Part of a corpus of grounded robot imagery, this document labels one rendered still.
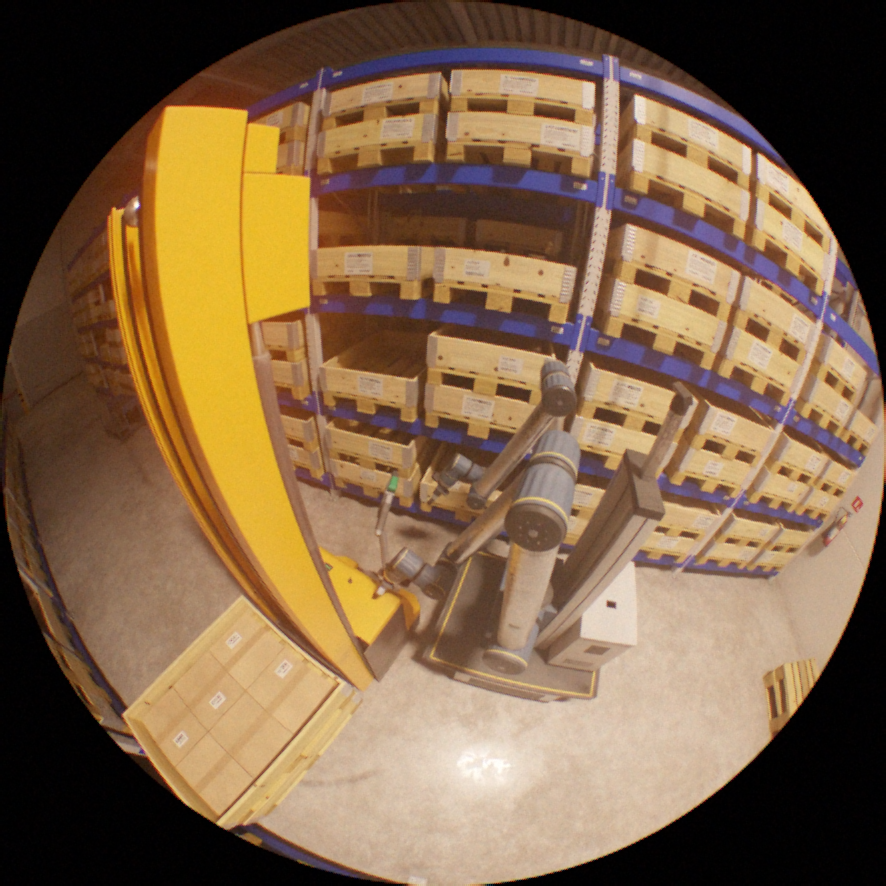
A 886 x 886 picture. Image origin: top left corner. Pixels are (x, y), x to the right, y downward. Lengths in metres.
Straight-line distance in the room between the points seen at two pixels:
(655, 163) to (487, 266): 1.22
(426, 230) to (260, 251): 2.80
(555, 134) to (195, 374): 1.93
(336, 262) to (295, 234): 1.63
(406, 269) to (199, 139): 1.63
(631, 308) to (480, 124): 1.36
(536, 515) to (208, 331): 0.68
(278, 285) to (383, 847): 2.72
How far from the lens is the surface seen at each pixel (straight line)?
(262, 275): 0.55
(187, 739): 2.11
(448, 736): 2.40
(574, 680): 2.30
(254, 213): 0.55
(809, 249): 2.77
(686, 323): 2.09
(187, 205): 0.51
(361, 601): 1.67
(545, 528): 0.69
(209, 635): 2.05
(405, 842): 2.53
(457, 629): 2.19
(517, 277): 1.83
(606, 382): 2.01
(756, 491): 3.20
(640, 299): 1.95
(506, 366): 1.95
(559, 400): 1.30
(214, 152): 0.54
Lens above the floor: 2.39
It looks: 35 degrees down
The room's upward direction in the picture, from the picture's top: 5 degrees clockwise
